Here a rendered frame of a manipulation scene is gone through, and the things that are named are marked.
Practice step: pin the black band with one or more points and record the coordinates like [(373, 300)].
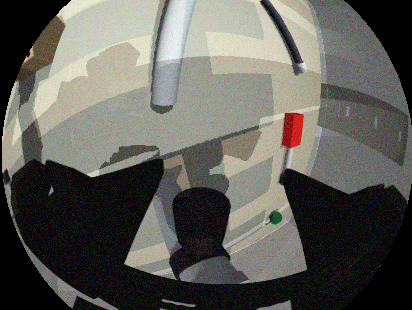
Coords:
[(201, 216)]

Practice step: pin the grey cylindrical post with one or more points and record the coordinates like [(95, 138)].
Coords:
[(217, 270)]

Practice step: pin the black rod with grey end cap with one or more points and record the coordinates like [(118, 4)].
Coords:
[(298, 63)]

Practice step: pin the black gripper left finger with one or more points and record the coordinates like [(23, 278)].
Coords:
[(113, 204)]

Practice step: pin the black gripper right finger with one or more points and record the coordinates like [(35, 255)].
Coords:
[(323, 214)]

